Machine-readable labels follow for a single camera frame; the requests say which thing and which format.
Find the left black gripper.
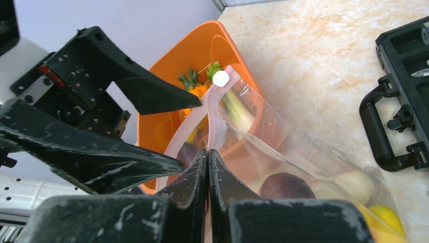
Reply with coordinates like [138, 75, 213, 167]
[1, 26, 201, 194]

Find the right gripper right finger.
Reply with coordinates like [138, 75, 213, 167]
[209, 149, 374, 242]

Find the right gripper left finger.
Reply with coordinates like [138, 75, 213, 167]
[18, 150, 207, 242]

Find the clear zip top bag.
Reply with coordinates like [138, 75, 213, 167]
[154, 65, 408, 243]

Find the orange pineapple toy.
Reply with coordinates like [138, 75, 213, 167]
[178, 67, 212, 99]

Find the white radish with leaves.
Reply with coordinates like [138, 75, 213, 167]
[310, 171, 375, 204]

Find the yellow bell pepper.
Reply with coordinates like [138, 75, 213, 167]
[354, 204, 407, 243]

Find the purple eggplant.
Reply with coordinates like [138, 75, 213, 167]
[176, 142, 198, 169]

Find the orange plastic basket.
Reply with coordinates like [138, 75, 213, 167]
[136, 20, 266, 195]

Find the black open carrying case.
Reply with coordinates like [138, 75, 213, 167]
[359, 17, 428, 172]

